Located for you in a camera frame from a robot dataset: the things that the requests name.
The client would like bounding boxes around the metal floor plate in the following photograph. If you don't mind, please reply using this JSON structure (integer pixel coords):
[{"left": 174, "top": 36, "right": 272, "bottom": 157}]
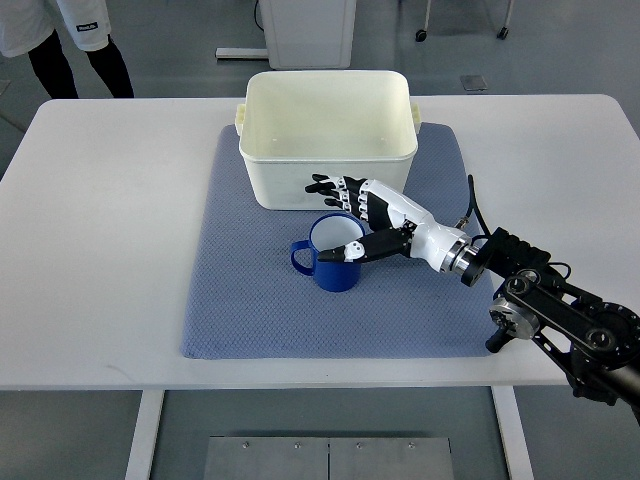
[{"left": 203, "top": 437, "right": 454, "bottom": 479}]

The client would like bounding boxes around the white table leg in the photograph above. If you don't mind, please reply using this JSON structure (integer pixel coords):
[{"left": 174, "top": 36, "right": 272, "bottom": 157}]
[
  {"left": 124, "top": 390, "right": 165, "bottom": 480},
  {"left": 491, "top": 386, "right": 534, "bottom": 480}
]

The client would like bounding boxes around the blue grey textured mat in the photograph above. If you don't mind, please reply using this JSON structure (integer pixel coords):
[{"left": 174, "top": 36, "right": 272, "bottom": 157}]
[{"left": 181, "top": 126, "right": 495, "bottom": 360}]

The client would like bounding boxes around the grey floor outlet plate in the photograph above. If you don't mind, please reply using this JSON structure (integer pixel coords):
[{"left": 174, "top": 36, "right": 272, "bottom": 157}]
[{"left": 460, "top": 75, "right": 488, "bottom": 92}]

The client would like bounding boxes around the right white table leg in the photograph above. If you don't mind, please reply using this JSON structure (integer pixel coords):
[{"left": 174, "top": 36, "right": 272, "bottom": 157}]
[{"left": 491, "top": 386, "right": 534, "bottom": 480}]

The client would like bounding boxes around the person in white coat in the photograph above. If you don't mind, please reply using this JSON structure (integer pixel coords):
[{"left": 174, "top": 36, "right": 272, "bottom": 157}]
[{"left": 1, "top": 0, "right": 134, "bottom": 99}]

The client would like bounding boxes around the white plastic box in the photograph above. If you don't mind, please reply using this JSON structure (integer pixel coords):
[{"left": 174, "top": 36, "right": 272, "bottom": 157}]
[{"left": 235, "top": 70, "right": 421, "bottom": 210}]

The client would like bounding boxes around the left white table leg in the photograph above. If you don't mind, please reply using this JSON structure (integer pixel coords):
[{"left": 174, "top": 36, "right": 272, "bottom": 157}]
[{"left": 124, "top": 390, "right": 165, "bottom": 480}]

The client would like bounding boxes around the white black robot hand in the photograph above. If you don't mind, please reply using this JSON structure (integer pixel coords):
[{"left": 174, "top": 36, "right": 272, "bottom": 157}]
[{"left": 305, "top": 174, "right": 477, "bottom": 274}]

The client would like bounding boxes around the blue mug white inside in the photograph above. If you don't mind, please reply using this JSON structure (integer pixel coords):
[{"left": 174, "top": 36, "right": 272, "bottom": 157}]
[{"left": 290, "top": 213, "right": 365, "bottom": 292}]

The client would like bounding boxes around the white cabinet pedestal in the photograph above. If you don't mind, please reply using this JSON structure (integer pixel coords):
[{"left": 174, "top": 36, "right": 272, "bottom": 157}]
[{"left": 215, "top": 0, "right": 357, "bottom": 71}]

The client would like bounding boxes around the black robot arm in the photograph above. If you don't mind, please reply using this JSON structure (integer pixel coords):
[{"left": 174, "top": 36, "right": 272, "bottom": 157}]
[{"left": 451, "top": 221, "right": 639, "bottom": 413}]

